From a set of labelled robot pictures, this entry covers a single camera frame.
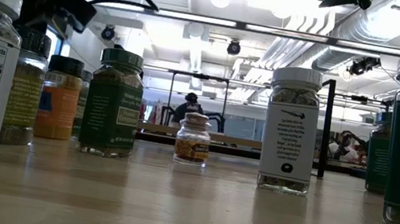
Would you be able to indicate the black lid yellow-green spice jar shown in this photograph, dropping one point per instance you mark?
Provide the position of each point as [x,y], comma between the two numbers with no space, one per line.
[26,94]

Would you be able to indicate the black lid orange spice jar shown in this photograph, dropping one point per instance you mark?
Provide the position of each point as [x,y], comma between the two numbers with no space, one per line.
[57,106]

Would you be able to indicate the wooden shelf black metal legs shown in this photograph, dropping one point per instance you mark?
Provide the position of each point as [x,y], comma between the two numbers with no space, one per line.
[227,139]

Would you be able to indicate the large window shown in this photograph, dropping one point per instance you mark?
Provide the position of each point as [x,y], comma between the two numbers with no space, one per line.
[53,46]

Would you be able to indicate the black ceiling spotlight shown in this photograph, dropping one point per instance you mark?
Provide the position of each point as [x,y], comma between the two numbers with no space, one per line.
[233,47]
[107,32]

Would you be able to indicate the black overhead beam with lights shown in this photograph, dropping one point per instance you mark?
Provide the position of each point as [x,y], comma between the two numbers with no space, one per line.
[242,25]

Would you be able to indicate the person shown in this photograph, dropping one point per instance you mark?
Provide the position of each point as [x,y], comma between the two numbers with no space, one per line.
[189,110]
[341,147]

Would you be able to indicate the small cork stopper spice jar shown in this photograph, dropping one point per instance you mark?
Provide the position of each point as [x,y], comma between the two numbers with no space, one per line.
[191,146]

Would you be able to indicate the silver ceiling ventilation duct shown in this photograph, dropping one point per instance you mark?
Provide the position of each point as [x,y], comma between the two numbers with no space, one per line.
[360,24]

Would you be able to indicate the black ceiling camera cluster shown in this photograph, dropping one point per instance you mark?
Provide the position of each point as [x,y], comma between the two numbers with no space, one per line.
[363,66]

